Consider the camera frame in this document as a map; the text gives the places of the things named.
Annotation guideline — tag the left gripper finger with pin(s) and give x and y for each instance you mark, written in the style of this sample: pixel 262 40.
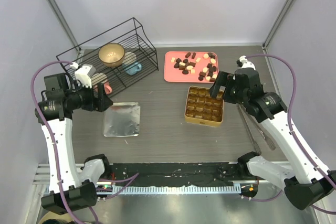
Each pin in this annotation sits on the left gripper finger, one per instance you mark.
pixel 100 92
pixel 107 102

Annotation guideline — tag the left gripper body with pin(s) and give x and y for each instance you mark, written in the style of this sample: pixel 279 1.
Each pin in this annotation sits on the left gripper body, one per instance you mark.
pixel 83 97

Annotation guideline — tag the gold bowl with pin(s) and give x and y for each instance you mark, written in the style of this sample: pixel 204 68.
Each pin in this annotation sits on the gold bowl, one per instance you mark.
pixel 112 54

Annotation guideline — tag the pink cup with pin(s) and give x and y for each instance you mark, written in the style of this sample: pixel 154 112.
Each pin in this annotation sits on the pink cup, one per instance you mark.
pixel 107 88

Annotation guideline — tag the silver box lid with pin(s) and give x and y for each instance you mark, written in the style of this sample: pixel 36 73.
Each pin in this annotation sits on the silver box lid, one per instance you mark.
pixel 122 120

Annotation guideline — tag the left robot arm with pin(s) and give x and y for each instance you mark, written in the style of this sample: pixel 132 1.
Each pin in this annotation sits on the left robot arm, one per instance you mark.
pixel 69 189

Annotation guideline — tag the metal tongs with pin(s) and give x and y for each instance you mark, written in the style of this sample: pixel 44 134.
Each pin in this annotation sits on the metal tongs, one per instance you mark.
pixel 246 119

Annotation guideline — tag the black wire rack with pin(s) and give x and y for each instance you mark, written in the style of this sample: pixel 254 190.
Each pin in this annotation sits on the black wire rack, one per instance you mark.
pixel 138 48

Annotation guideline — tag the gold chocolate box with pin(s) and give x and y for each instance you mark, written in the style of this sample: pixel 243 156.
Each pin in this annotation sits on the gold chocolate box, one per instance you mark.
pixel 202 109

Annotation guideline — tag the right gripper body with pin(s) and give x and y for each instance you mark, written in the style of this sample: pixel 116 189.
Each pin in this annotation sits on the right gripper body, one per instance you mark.
pixel 240 95

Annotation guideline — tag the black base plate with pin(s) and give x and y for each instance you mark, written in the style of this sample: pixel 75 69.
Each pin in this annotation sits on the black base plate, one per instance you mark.
pixel 178 174

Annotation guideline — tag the blue cup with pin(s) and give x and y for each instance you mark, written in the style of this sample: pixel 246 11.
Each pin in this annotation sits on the blue cup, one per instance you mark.
pixel 132 68

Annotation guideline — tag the pink tray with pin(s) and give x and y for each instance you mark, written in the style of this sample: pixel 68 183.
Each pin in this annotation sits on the pink tray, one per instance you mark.
pixel 190 66

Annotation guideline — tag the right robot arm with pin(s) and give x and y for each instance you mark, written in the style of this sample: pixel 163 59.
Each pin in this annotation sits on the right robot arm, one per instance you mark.
pixel 308 180

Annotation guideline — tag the white cable duct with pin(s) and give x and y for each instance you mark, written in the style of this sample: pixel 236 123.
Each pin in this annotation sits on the white cable duct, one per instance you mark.
pixel 184 190

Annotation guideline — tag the round object bottom left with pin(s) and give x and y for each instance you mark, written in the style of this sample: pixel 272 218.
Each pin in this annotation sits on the round object bottom left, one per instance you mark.
pixel 51 217

